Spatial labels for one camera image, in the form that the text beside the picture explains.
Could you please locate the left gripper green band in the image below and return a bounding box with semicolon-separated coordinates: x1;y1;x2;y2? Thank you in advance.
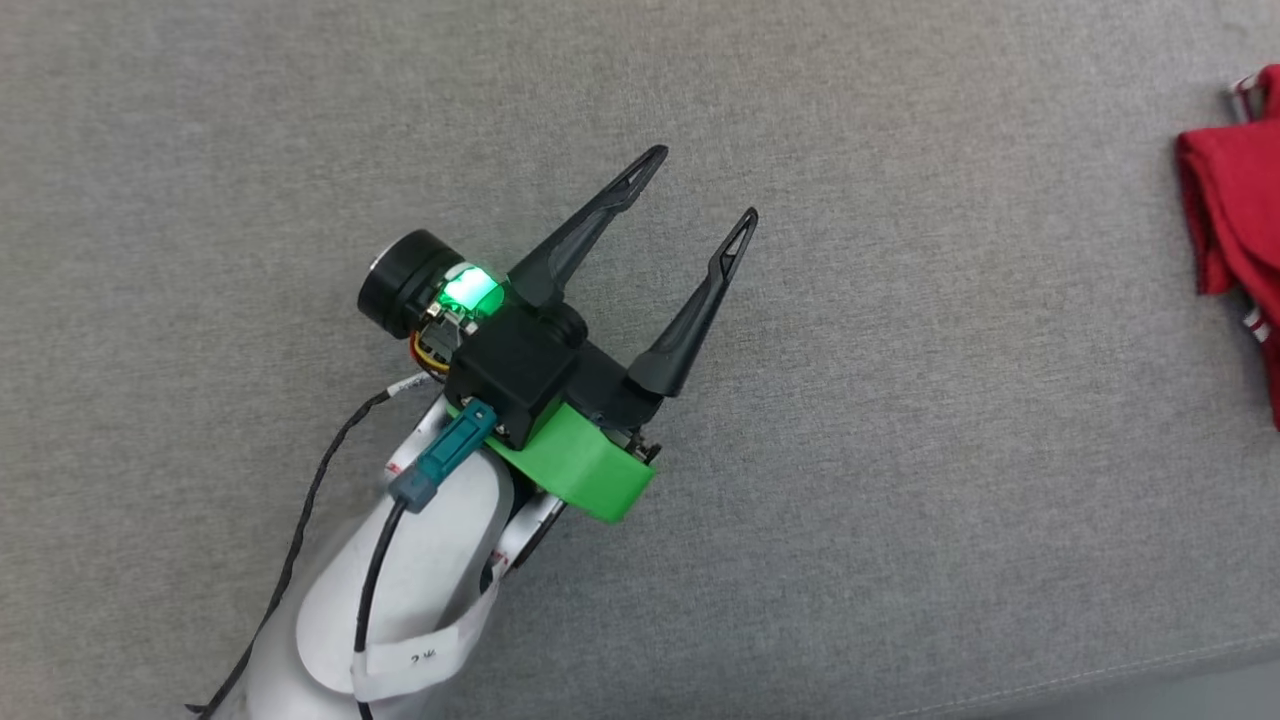
358;144;760;524

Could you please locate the red white basketball jersey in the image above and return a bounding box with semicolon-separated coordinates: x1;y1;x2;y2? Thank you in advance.
1175;65;1280;431

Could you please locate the left black cable teal connector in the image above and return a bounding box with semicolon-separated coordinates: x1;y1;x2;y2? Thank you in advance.
352;398;499;720

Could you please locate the left thin black cable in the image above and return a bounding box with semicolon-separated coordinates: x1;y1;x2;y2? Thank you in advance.
185;372;446;719

